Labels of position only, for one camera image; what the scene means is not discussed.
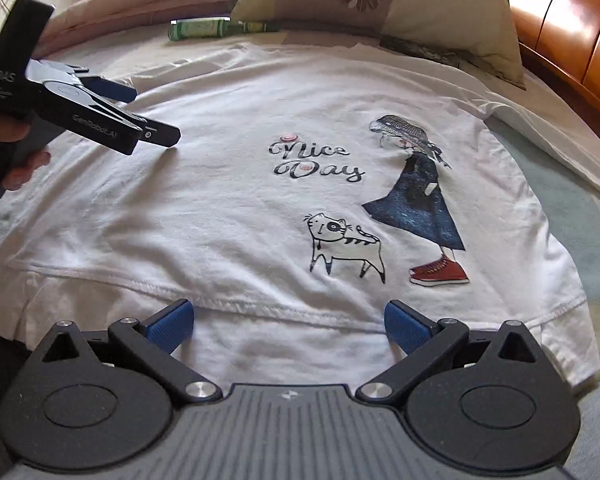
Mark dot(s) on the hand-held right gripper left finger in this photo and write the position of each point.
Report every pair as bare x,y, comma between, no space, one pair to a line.
172,327

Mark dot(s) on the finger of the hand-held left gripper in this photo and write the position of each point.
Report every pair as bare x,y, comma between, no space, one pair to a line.
115,91
160,135

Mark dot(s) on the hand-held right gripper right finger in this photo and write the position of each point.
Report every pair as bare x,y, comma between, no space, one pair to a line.
405,329

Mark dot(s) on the white printed t-shirt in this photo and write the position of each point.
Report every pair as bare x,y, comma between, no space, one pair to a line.
230,220

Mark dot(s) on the person's left hand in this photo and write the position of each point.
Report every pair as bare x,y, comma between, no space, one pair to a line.
10,131

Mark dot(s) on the folded pink floral quilt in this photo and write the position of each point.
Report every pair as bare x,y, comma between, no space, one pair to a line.
130,5

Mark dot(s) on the green glass bottle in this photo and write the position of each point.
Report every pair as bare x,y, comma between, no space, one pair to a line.
200,29

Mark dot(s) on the striped bed sheet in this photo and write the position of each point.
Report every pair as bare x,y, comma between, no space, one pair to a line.
570,220

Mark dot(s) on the dark book under pillow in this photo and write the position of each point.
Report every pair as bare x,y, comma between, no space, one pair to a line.
425,52

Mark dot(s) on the floral cream pillow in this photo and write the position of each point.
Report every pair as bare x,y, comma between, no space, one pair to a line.
430,5

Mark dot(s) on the wooden headboard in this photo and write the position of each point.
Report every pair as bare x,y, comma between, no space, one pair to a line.
570,25

